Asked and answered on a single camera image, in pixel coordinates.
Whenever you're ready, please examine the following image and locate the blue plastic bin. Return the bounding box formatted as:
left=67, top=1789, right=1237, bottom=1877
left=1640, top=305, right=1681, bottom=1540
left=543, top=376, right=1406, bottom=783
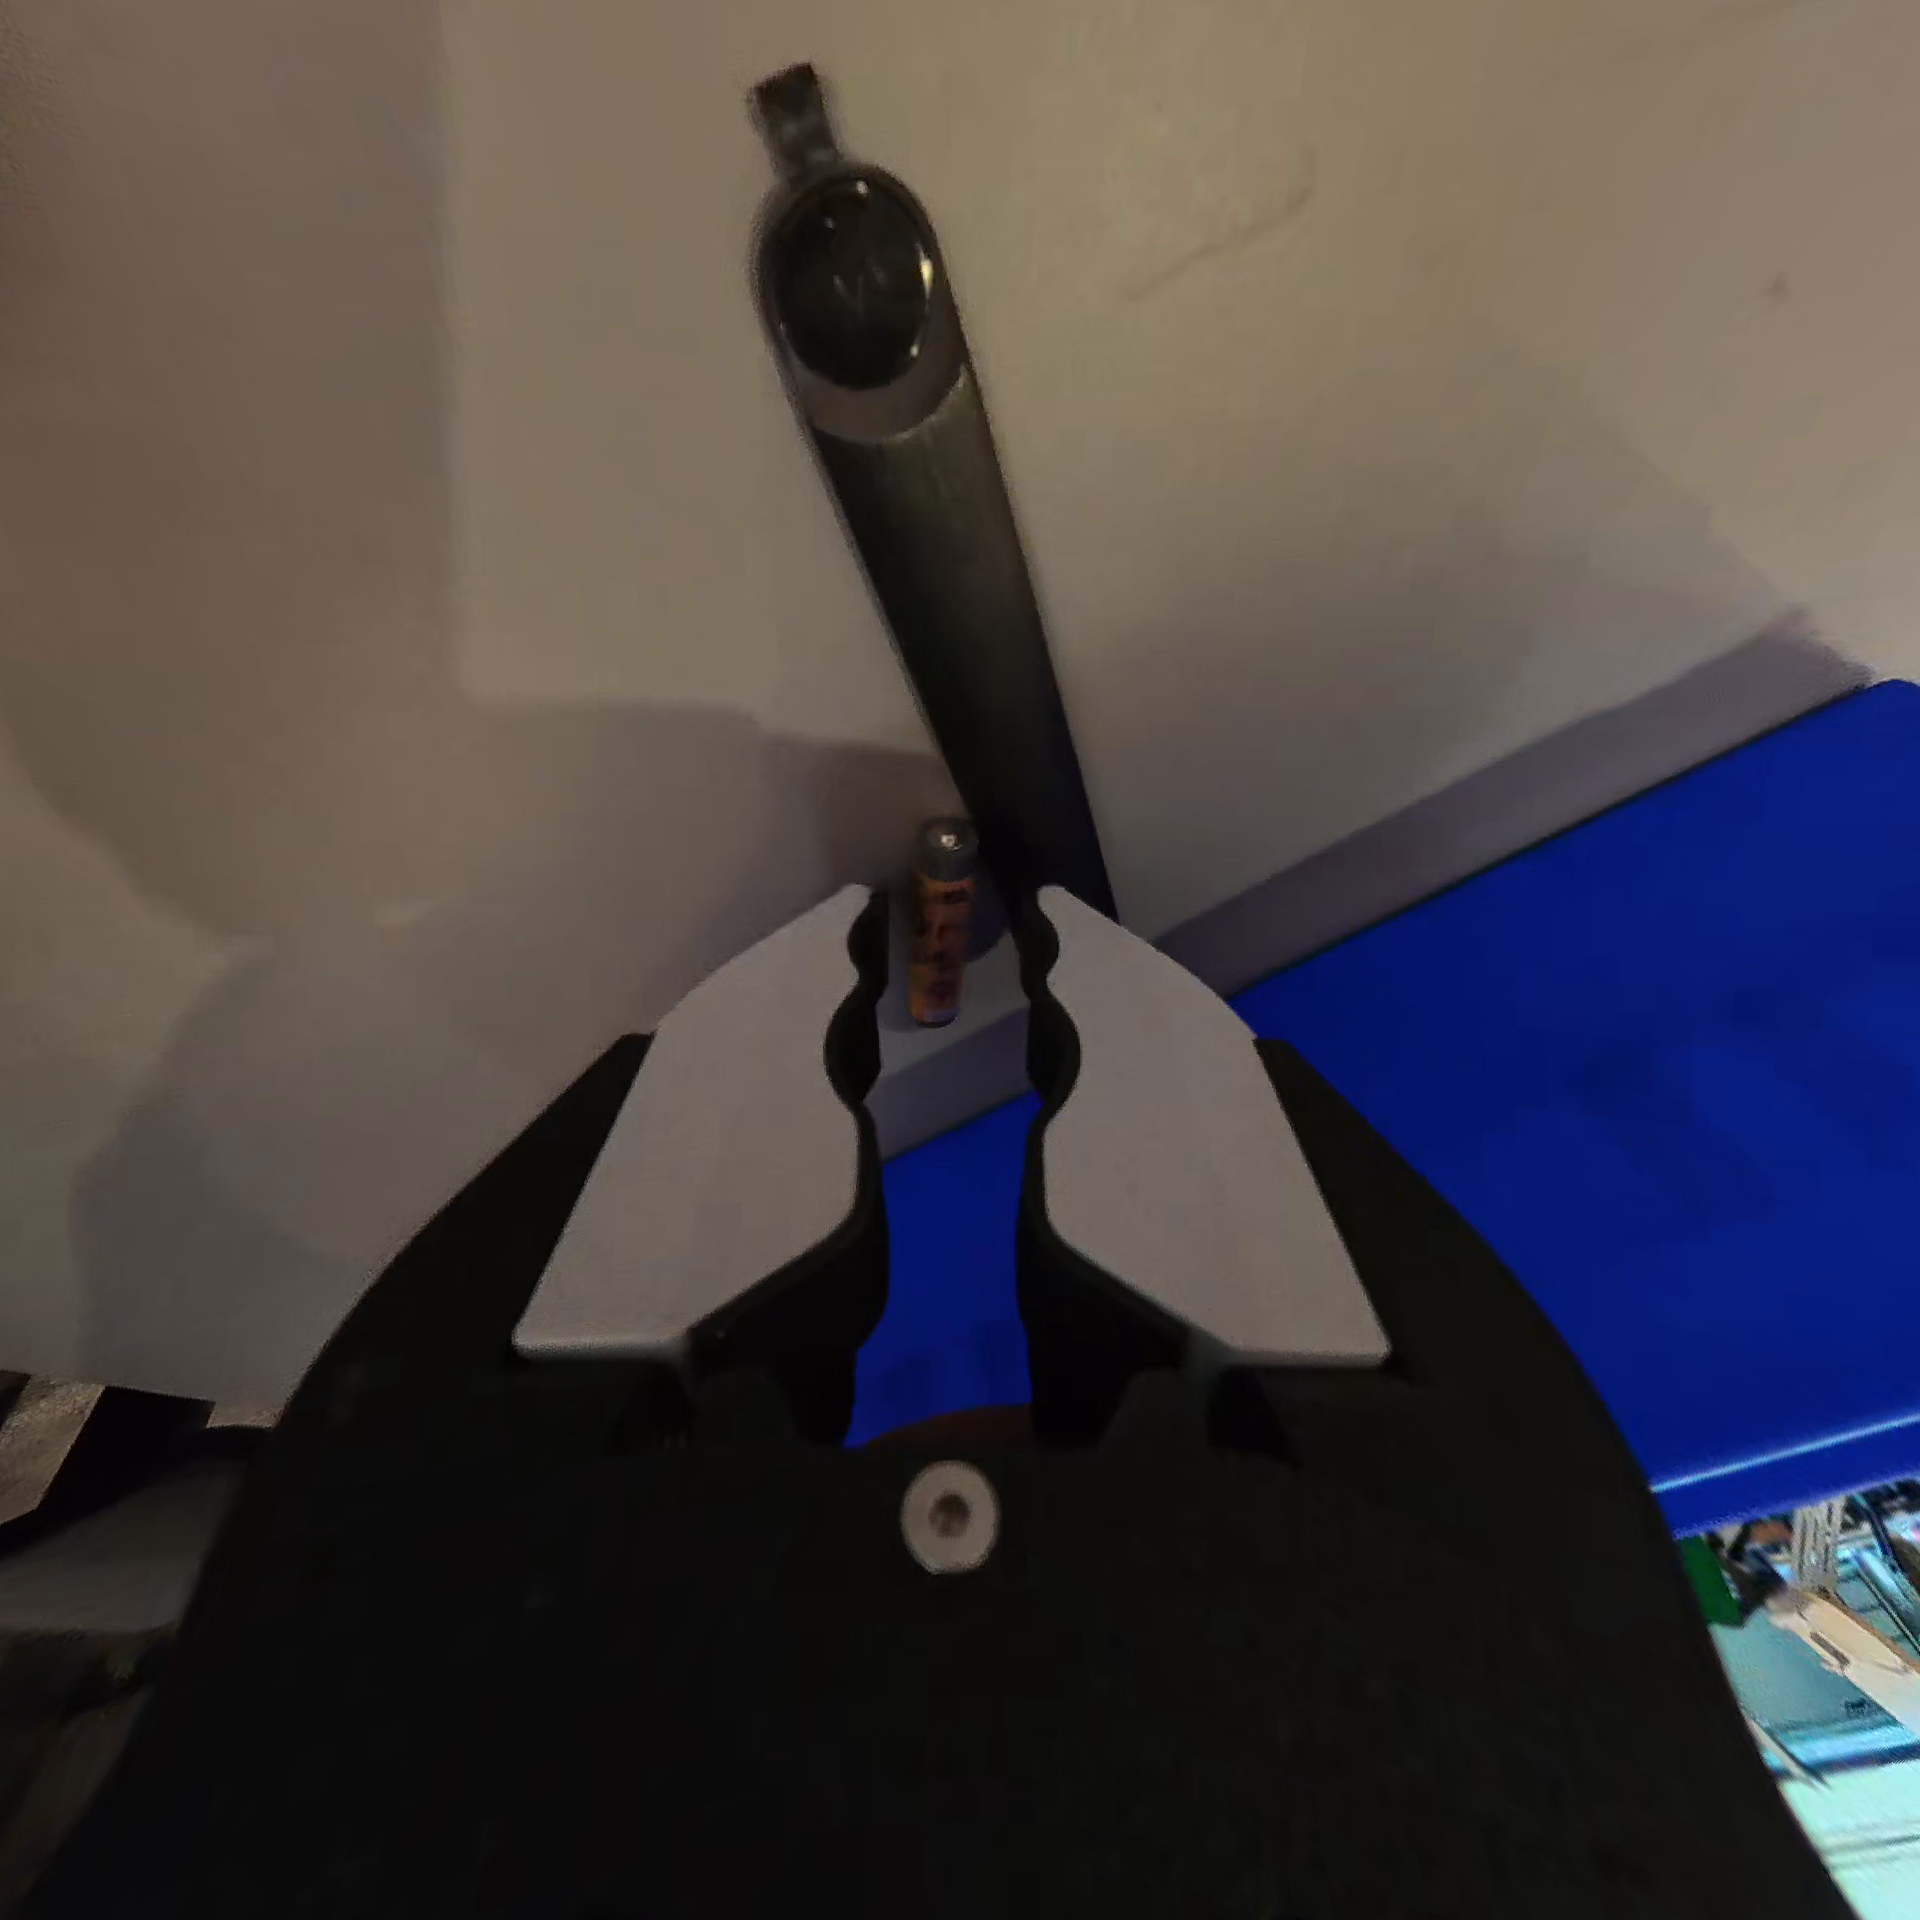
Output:
left=849, top=681, right=1920, bottom=1534

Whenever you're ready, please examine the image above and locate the orange and black battery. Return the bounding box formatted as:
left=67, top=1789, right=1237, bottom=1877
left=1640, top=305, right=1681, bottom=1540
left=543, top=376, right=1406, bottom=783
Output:
left=906, top=816, right=983, bottom=1030

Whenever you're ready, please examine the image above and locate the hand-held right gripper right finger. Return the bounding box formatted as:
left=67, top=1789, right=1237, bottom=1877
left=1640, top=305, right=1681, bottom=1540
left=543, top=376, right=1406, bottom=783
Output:
left=1017, top=883, right=1394, bottom=1378

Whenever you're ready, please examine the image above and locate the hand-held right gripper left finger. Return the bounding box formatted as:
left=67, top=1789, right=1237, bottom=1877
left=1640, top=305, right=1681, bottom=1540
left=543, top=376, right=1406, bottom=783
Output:
left=510, top=883, right=890, bottom=1370

